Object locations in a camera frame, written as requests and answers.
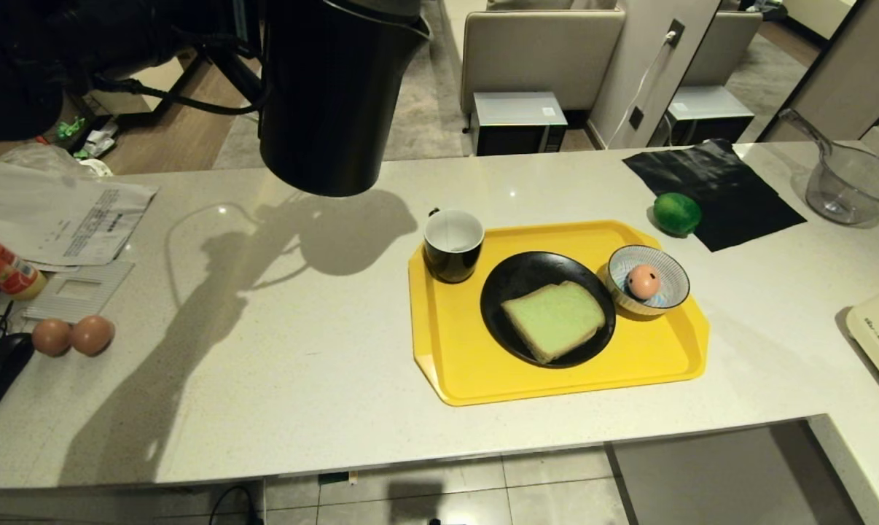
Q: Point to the black kettle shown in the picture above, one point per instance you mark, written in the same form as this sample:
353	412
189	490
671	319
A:
323	109

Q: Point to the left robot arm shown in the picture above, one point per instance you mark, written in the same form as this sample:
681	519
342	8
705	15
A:
17	58

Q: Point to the black mug white inside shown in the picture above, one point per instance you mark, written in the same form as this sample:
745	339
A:
450	262

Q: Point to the slice of toast bread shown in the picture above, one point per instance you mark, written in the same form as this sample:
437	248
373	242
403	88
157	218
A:
552	321

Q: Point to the brown egg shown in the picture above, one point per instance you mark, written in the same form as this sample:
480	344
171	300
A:
51	337
92	335
643	282

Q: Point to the green lime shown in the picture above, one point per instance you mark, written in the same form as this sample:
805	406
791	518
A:
677	214

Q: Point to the black round plate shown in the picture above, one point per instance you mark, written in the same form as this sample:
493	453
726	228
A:
527	273

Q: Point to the yellow plastic tray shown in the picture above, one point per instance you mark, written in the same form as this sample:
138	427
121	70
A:
454	350

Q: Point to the black microwave oven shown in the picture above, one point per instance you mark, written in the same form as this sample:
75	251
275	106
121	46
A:
518	120

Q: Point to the small patterned ceramic bowl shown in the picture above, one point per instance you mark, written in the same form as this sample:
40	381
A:
669	281

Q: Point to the black mat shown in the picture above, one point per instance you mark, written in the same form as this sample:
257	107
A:
731	193

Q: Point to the grey cardboard insert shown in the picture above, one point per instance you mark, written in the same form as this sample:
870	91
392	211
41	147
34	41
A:
97	284

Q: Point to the printed paper sheets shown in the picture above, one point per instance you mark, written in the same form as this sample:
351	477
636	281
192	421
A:
53	215

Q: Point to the green wrapper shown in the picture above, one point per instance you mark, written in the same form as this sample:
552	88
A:
69	128

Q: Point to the clear plastic bag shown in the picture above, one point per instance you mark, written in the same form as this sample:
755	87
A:
38	157

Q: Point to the clear glass measuring jug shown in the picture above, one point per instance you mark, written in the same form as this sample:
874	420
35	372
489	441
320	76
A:
858	186

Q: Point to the orange bottle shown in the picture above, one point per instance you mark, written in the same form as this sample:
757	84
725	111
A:
2	268

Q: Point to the black wall socket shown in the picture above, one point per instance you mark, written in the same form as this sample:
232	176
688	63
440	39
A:
675	33

